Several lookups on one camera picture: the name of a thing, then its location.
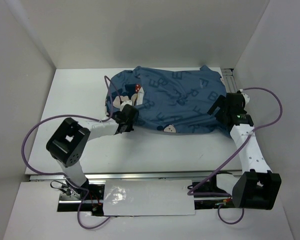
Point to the white pillow yellow trim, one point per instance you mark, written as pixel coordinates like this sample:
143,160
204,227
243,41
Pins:
139,98

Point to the blue cartoon print pillowcase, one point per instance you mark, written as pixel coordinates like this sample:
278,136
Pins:
174,101

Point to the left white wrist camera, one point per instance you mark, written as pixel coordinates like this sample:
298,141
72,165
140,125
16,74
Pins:
125,103

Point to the white cover sheet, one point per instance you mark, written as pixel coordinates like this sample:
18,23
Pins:
134,198

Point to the aluminium side rail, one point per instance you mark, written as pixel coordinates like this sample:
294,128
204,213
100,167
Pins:
229,79

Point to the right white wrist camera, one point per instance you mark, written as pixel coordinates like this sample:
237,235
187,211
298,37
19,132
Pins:
245,96

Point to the aluminium front rail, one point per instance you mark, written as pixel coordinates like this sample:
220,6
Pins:
136,176

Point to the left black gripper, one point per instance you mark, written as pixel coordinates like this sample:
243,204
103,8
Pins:
129,128

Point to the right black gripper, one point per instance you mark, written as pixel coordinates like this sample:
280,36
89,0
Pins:
220,102

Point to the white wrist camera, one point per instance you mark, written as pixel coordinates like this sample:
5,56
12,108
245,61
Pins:
245,96
125,103

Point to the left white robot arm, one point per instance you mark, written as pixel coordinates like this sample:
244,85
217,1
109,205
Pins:
68,142

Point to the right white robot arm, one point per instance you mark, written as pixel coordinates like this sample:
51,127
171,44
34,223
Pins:
258,186

